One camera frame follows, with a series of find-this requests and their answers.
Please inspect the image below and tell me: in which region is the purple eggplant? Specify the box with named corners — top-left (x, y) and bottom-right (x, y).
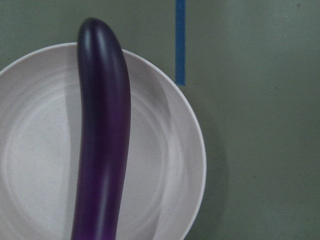
top-left (71, 18), bottom-right (131, 240)

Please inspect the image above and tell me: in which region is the pink plate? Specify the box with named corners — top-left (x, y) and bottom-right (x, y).
top-left (0, 43), bottom-right (207, 240)

